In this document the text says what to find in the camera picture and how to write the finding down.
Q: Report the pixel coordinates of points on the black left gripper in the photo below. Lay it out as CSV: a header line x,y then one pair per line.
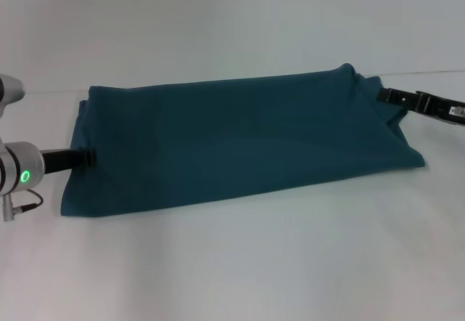
x,y
60,159

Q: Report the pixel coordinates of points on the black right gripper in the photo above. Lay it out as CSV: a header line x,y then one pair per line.
x,y
441,107

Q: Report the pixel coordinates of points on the teal t-shirt with FREE print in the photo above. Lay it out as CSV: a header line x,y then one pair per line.
x,y
236,143

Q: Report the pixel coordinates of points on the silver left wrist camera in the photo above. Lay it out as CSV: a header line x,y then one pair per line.
x,y
9,90

